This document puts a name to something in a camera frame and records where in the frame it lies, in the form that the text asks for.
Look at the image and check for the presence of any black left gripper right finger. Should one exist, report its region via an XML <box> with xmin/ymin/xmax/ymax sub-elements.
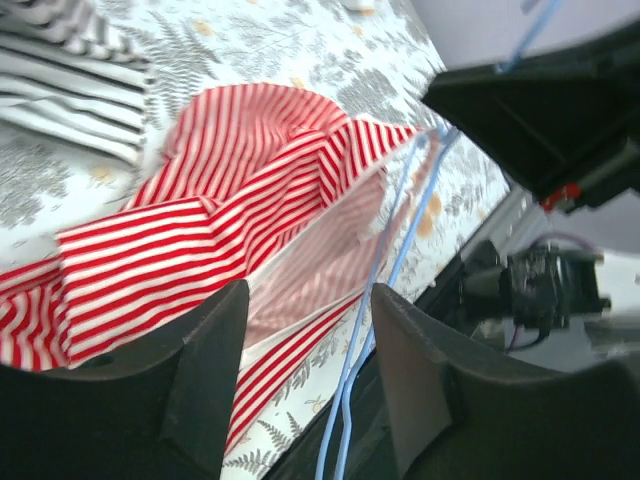
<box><xmin>370</xmin><ymin>282</ymin><xmax>640</xmax><ymax>480</ymax></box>

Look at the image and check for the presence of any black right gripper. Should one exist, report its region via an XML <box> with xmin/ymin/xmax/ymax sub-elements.
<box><xmin>422</xmin><ymin>21</ymin><xmax>639</xmax><ymax>210</ymax></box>

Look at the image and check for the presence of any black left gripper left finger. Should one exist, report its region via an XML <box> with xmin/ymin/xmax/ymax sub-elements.
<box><xmin>1</xmin><ymin>280</ymin><xmax>249</xmax><ymax>479</ymax></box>

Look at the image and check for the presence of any blue wire hanger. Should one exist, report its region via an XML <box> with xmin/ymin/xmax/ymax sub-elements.
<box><xmin>313</xmin><ymin>0</ymin><xmax>564</xmax><ymax>480</ymax></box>

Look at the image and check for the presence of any red white striped tank top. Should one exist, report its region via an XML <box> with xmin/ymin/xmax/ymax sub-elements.
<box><xmin>1</xmin><ymin>83</ymin><xmax>421</xmax><ymax>447</ymax></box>

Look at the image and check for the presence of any black white striped tank top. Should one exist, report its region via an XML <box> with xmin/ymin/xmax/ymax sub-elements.
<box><xmin>1</xmin><ymin>1</ymin><xmax>153</xmax><ymax>166</ymax></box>

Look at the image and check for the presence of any floral table mat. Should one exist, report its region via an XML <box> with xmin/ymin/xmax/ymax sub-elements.
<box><xmin>1</xmin><ymin>1</ymin><xmax>508</xmax><ymax>479</ymax></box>

